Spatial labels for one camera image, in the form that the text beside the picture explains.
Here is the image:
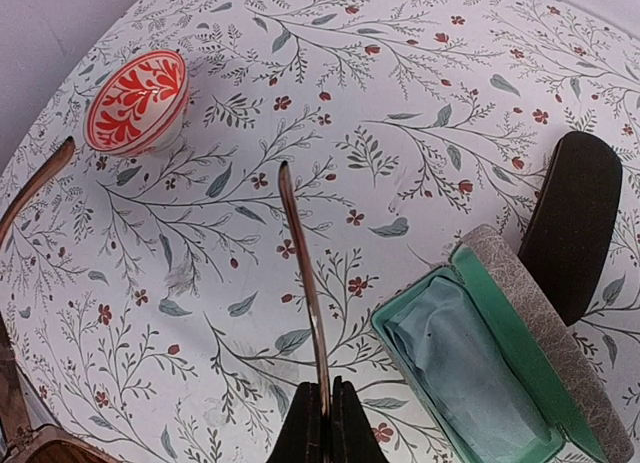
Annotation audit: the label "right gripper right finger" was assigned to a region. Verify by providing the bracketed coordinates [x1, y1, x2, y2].
[329, 377, 385, 463]

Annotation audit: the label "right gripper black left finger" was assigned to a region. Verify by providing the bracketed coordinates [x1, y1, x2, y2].
[269, 382, 322, 463]

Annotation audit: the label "grey glasses case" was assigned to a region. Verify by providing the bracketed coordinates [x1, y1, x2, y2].
[371, 225, 634, 462]

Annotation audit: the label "brown sunglasses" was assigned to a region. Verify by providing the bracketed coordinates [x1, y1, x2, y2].
[1, 137, 331, 462]

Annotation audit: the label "black glasses case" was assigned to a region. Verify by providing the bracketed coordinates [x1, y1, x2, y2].
[518, 131, 623, 326]

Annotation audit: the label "floral tablecloth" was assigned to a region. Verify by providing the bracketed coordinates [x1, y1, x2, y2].
[1, 0, 639, 462]

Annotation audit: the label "red patterned bowl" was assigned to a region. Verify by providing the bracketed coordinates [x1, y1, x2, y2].
[83, 50, 190, 158]

